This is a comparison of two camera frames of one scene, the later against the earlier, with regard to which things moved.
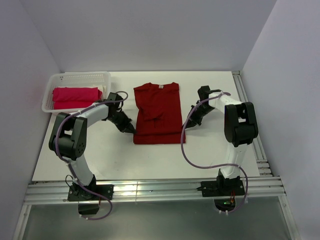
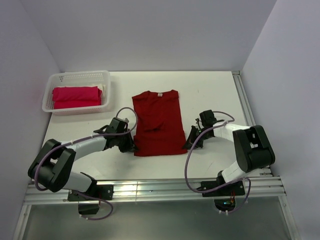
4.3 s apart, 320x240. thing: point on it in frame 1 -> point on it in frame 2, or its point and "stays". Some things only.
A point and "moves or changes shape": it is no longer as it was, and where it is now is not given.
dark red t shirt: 158,120 moves or changes shape
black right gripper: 193,120 -> 191,139
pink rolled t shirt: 69,97 stays
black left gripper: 124,127 -> 129,146
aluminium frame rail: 260,189 stays
